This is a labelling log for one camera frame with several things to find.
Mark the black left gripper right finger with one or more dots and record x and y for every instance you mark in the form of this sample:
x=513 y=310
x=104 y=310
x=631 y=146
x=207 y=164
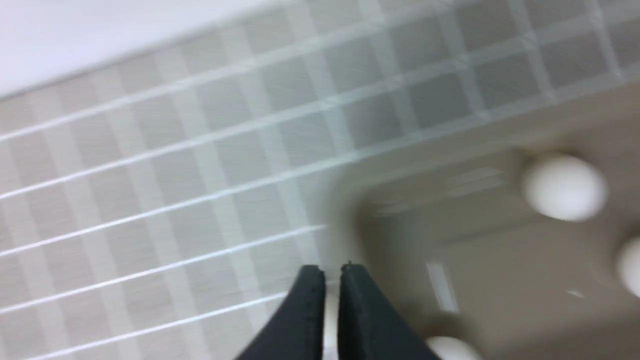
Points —
x=369 y=328

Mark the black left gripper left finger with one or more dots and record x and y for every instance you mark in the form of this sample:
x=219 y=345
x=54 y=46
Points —
x=295 y=330

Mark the olive plastic bin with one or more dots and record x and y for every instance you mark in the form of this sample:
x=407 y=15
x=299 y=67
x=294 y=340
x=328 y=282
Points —
x=445 y=230

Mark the white ball printed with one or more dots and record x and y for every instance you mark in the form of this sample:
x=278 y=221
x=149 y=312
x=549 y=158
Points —
x=330 y=327

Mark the grey checked tablecloth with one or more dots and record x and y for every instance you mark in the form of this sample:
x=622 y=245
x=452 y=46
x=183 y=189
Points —
x=159 y=208

